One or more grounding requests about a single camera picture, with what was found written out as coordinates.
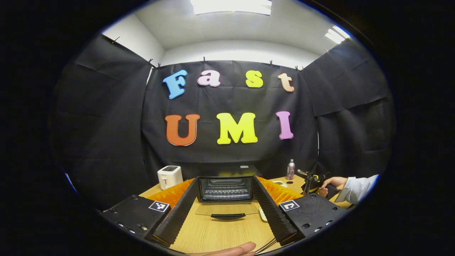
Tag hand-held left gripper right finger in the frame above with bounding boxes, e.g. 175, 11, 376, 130
252, 176, 348, 246

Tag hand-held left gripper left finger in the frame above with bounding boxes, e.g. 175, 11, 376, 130
101, 178, 199, 247

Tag black electric oven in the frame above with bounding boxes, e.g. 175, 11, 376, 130
194, 165, 263, 221

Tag white toaster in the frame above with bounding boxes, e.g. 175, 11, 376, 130
157, 165, 183, 190

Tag black backdrop cloth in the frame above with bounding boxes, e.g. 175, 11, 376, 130
50, 34, 396, 210

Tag small ceiling light panel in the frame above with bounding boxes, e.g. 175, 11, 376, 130
324, 25, 350, 45

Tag large ceiling light panel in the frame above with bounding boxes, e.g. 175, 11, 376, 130
190, 0, 272, 16

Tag black cable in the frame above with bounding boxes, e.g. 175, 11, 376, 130
254, 238, 278, 255

